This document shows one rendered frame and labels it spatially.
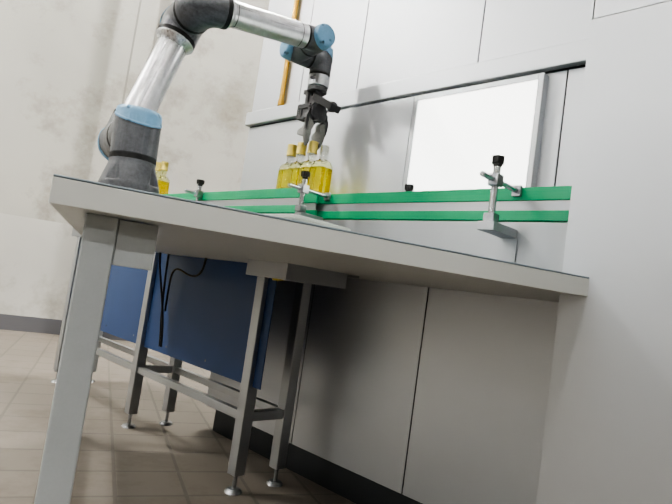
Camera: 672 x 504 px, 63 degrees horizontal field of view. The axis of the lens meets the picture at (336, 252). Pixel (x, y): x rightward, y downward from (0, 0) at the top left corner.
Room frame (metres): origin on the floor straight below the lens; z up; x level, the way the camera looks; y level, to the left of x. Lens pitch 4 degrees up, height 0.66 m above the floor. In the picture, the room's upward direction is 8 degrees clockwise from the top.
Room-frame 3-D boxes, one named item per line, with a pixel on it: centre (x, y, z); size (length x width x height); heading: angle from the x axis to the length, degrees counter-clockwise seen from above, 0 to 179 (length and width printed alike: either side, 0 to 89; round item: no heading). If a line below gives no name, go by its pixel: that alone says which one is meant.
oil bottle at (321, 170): (1.83, 0.09, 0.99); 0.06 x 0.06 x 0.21; 44
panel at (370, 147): (1.75, -0.18, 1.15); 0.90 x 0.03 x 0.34; 45
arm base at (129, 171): (1.41, 0.55, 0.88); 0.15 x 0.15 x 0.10
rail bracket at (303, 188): (1.67, 0.11, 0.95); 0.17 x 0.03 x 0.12; 135
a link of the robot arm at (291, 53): (1.81, 0.22, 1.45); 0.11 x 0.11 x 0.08; 35
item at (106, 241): (1.40, 0.57, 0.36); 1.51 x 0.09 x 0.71; 23
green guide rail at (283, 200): (2.30, 0.75, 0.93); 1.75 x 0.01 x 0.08; 45
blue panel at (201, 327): (2.34, 0.67, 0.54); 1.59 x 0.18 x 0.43; 45
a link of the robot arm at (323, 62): (1.88, 0.15, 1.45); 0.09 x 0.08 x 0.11; 125
